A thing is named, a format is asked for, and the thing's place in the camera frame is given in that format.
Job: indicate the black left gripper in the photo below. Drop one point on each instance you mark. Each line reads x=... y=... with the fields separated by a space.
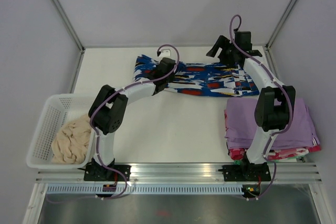
x=172 y=76

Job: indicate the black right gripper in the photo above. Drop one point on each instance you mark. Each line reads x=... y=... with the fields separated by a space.
x=222 y=42

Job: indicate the blue patterned trousers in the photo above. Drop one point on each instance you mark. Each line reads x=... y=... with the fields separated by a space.
x=210 y=80

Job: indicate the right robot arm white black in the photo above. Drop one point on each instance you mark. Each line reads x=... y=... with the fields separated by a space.
x=274 y=109

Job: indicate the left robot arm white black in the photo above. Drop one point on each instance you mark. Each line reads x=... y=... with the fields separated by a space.
x=107 y=111

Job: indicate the white perforated plastic basket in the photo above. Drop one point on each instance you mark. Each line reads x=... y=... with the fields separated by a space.
x=58 y=110

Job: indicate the green folded garment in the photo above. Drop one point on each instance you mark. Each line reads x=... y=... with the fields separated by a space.
x=239 y=162

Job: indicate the cream crumpled garment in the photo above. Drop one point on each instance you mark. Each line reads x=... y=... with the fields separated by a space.
x=71 y=143

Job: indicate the aluminium mounting rail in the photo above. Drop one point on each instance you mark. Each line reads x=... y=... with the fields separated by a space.
x=188 y=173

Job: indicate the right aluminium frame post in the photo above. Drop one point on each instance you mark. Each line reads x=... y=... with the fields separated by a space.
x=281 y=22

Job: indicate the aluminium frame post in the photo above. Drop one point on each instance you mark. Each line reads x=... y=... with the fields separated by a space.
x=67 y=23
x=281 y=22

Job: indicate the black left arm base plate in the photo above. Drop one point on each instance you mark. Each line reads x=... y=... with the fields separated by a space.
x=94 y=172

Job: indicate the left aluminium frame post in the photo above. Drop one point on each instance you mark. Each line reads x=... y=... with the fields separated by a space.
x=67 y=23

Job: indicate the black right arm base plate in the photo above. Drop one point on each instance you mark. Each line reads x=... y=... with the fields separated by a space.
x=246 y=172

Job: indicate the white slotted cable duct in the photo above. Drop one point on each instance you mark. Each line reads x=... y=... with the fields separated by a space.
x=151 y=189

